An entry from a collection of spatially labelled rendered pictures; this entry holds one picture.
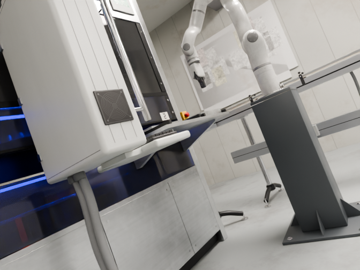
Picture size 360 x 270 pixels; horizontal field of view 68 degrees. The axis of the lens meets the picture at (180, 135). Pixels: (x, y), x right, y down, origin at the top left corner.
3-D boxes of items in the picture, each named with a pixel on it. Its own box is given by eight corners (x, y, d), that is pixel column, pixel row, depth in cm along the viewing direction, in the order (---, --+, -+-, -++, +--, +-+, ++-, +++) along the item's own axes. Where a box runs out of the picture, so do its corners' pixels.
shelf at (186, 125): (110, 156, 158) (109, 152, 158) (178, 135, 214) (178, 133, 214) (167, 128, 129) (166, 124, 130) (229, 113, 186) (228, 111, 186)
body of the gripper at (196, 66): (193, 65, 189) (199, 80, 188) (185, 65, 181) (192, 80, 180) (202, 60, 184) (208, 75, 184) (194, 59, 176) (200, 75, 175)
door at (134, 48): (124, 95, 174) (93, 13, 178) (165, 92, 209) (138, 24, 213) (124, 94, 174) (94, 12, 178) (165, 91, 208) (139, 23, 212)
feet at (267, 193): (262, 208, 239) (256, 194, 240) (278, 190, 279) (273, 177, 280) (271, 207, 235) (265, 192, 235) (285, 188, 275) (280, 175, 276)
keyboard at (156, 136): (100, 165, 125) (98, 160, 125) (124, 158, 136) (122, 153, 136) (153, 140, 99) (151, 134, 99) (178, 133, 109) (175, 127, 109)
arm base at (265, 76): (290, 88, 174) (279, 62, 175) (285, 88, 158) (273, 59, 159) (263, 100, 184) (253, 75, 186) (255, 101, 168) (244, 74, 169)
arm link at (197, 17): (202, 6, 169) (192, 53, 171) (205, 16, 184) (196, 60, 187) (188, 4, 171) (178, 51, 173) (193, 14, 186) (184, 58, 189)
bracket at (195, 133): (184, 151, 199) (177, 135, 200) (186, 150, 202) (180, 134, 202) (222, 136, 179) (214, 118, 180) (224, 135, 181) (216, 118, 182)
